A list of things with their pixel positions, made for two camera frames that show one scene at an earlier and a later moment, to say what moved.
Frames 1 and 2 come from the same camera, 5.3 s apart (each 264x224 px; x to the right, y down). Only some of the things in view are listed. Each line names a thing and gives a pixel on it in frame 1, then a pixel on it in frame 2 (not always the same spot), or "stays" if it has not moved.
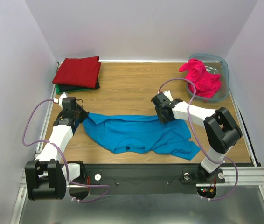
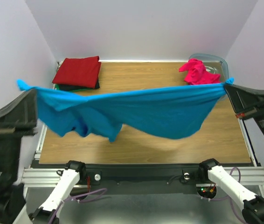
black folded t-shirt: [65, 87] stays
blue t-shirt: [131, 134] -> [168, 112]
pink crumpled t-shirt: [206, 82] stays
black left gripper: [84, 114] -> [21, 114]
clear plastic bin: [217, 65] stays
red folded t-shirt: [83, 72] stays
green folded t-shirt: [59, 92] stays
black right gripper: [158, 112] -> [255, 110]
